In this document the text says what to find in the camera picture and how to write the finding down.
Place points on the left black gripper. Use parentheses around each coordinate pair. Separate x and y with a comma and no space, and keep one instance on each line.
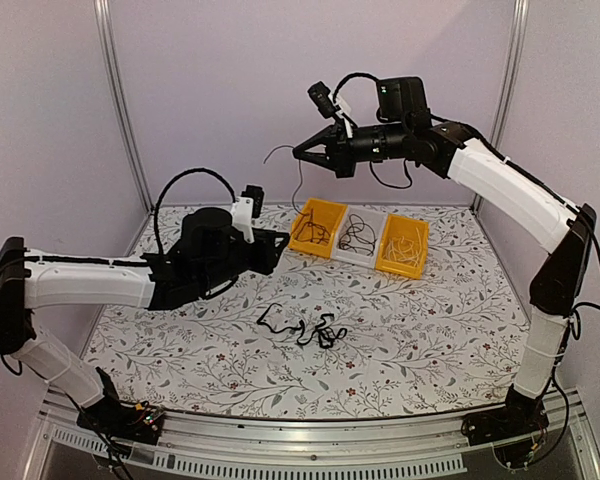
(267,256)

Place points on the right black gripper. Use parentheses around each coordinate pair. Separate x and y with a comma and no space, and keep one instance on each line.
(337,157)

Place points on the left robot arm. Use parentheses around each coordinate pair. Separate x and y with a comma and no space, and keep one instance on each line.
(215,247)

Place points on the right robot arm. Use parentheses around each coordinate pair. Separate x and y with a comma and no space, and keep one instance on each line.
(408,130)

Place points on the large yellow plastic bin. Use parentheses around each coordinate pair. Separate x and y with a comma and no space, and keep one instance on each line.
(314,228)

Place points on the white translucent plastic bin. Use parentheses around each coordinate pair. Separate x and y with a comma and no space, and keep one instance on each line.
(358,238)

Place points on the small yellow plastic bin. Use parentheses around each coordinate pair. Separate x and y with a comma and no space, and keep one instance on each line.
(404,247)

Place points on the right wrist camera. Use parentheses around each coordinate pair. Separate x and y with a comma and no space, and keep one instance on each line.
(332,106)

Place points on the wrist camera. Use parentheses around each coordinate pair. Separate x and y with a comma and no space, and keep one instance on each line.
(245,209)
(332,106)

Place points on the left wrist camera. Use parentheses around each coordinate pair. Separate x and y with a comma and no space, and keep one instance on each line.
(245,209)

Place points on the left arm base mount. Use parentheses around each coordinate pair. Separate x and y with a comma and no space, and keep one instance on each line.
(141,423)

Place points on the right aluminium frame post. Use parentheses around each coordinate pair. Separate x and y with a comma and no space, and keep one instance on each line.
(512,65)

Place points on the aluminium frame post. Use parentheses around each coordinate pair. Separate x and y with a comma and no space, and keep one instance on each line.
(512,65)
(113,72)

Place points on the front aluminium rail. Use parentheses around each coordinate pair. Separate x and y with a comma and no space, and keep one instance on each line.
(200,446)

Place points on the left aluminium frame post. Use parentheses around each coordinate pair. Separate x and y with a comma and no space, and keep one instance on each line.
(113,72)

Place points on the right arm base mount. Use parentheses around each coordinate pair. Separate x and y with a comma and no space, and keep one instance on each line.
(521,423)

